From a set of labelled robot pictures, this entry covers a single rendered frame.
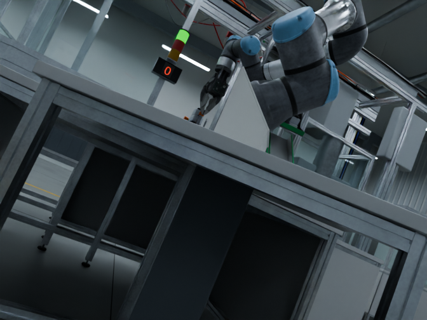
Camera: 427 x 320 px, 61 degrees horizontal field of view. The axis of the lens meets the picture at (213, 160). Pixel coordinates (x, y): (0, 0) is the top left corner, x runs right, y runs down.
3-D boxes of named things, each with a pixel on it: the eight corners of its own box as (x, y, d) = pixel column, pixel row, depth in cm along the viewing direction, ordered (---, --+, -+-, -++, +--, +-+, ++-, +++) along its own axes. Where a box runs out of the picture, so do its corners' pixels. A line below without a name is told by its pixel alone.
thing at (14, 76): (342, 235, 158) (344, 229, 159) (-23, 63, 108) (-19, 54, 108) (220, 195, 290) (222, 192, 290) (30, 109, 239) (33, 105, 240)
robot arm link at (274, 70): (374, 54, 134) (255, 87, 160) (368, 24, 131) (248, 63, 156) (372, 61, 125) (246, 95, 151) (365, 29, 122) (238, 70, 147)
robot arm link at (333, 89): (301, 119, 99) (349, 101, 98) (287, 72, 94) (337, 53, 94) (290, 111, 110) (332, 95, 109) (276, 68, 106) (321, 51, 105)
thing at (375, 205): (454, 246, 66) (459, 230, 66) (31, 71, 77) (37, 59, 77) (343, 231, 134) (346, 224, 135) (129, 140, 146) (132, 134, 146)
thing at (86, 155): (291, 331, 315) (326, 239, 326) (36, 248, 241) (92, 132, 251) (269, 313, 351) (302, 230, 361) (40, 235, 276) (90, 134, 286)
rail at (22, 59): (227, 175, 147) (237, 151, 148) (-3, 65, 116) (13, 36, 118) (222, 174, 152) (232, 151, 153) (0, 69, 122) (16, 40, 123)
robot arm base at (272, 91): (265, 120, 93) (301, 106, 93) (245, 73, 98) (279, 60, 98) (267, 140, 108) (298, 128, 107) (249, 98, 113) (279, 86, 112)
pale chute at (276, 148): (288, 176, 165) (294, 169, 162) (264, 164, 163) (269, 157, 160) (287, 140, 187) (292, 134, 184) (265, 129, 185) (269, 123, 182)
